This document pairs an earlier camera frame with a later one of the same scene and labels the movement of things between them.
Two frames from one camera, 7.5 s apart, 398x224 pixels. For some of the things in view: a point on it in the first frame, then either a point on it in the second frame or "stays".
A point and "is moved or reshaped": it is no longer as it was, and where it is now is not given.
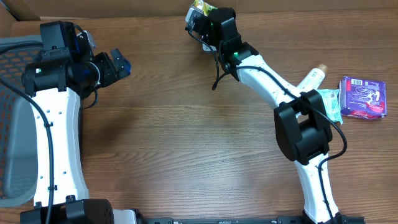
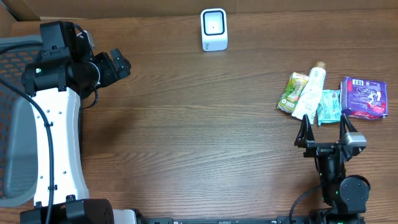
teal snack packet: x=332 y=101 stays
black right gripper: x=212 y=42 -> x=305 y=137
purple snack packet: x=362 y=98 stays
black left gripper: x=113 y=73 stays
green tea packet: x=202 y=5 is moved or reshaped
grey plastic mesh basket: x=18 y=167 stays
